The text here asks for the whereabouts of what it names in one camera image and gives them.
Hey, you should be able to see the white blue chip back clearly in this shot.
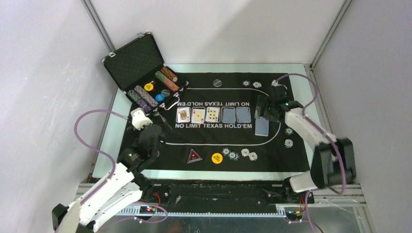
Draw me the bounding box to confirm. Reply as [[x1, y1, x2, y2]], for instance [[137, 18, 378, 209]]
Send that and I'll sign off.
[[252, 82, 262, 89]]

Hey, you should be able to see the white blue chip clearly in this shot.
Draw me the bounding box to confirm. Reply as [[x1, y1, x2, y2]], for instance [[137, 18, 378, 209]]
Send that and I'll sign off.
[[241, 149, 250, 157], [284, 139, 293, 148], [252, 82, 262, 89], [248, 152, 258, 161]]

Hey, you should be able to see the face-down playing card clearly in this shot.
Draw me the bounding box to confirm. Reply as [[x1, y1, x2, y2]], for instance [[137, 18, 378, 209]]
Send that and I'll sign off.
[[236, 107, 251, 123], [222, 107, 236, 124]]

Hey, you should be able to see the blue playing card deck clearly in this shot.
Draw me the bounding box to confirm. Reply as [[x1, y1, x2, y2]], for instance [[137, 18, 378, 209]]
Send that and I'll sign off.
[[255, 117, 270, 136]]

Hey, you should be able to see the grey white poker chip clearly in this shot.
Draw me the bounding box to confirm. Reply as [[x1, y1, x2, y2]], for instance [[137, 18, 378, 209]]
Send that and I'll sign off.
[[242, 80, 250, 87]]

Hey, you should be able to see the green blue chip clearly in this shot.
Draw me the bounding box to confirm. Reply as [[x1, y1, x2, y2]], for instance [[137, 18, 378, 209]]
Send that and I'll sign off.
[[222, 148, 231, 156], [285, 127, 293, 135]]

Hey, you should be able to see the face-up playing card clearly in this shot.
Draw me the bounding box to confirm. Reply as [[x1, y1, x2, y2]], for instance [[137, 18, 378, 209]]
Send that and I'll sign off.
[[191, 107, 206, 124], [176, 107, 191, 123], [206, 107, 220, 123]]

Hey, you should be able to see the triangular all-in marker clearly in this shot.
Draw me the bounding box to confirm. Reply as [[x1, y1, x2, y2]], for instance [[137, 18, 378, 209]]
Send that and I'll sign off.
[[187, 149, 203, 164]]

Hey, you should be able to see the black dealer button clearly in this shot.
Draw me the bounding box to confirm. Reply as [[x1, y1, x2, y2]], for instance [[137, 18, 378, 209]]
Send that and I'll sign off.
[[213, 79, 223, 87]]

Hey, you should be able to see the white blue chip front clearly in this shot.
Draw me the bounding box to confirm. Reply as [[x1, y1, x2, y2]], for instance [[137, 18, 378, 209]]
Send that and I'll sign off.
[[248, 152, 258, 161], [241, 149, 250, 157]]

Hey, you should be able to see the grey white chip front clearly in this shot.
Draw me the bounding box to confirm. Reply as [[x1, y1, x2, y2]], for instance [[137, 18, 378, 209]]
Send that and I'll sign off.
[[228, 151, 240, 161]]

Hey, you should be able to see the green blue chip front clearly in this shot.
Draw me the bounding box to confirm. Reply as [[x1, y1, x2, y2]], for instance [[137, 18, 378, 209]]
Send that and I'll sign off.
[[222, 148, 231, 156]]

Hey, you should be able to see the yellow big blind button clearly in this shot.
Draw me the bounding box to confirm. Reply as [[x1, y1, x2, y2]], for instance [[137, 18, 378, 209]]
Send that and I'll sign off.
[[211, 153, 223, 164]]

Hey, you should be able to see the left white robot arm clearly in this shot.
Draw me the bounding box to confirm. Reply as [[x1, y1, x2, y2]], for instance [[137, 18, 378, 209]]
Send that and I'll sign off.
[[52, 108, 166, 233]]

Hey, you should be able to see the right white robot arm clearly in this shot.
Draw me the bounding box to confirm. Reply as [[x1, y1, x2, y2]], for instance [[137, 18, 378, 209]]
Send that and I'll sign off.
[[255, 84, 357, 203]]

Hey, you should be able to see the blue button in case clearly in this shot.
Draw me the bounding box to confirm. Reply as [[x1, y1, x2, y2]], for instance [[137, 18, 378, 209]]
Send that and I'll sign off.
[[155, 93, 165, 102]]

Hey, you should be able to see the pink grey chip row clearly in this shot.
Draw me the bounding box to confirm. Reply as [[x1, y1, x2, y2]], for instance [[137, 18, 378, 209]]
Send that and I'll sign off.
[[134, 85, 158, 107]]

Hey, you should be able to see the clear dealer button in case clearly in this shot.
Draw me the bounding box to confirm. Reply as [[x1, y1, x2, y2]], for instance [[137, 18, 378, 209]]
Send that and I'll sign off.
[[161, 89, 171, 97]]

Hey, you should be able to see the yellow button in case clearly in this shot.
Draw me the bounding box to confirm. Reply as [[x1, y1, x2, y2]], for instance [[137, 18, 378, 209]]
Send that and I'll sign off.
[[144, 83, 154, 92]]

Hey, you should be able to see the black poker table mat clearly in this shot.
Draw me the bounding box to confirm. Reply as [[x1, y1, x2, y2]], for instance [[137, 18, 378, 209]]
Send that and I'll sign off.
[[148, 73, 309, 172]]

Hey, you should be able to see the green orange chip row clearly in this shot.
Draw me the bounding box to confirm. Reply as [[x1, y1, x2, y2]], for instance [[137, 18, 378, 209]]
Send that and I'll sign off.
[[155, 71, 179, 92]]

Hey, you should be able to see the red brown chip row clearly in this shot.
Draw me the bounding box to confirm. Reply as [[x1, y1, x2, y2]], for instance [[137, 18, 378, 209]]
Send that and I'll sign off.
[[160, 67, 178, 83]]

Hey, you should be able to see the electronics board with leds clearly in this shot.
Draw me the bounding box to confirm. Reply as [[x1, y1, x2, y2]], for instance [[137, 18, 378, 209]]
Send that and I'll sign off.
[[139, 205, 157, 214]]

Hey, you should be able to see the black aluminium chip case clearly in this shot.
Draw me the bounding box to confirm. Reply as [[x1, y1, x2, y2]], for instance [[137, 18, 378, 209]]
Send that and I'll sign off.
[[102, 32, 189, 114]]

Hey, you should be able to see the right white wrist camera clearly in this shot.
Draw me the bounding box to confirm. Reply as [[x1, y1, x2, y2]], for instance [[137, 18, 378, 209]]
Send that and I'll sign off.
[[271, 80, 288, 90]]

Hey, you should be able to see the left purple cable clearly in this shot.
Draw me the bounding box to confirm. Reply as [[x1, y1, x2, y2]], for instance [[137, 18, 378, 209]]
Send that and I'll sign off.
[[54, 109, 169, 233]]

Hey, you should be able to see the black metal base rail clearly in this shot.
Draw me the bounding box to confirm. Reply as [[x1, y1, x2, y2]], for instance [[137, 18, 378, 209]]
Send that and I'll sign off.
[[86, 177, 355, 215]]

